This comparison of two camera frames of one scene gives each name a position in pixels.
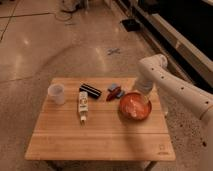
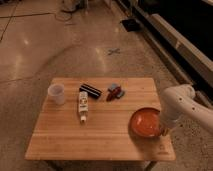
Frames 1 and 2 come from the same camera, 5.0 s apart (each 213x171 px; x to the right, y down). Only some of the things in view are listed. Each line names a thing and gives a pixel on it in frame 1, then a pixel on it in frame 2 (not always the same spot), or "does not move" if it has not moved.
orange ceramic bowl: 135,106 to 145,127
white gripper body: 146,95 to 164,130
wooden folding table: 79,120 does not move
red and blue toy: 114,92 does not move
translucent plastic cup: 57,91 does not move
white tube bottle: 83,105 does not move
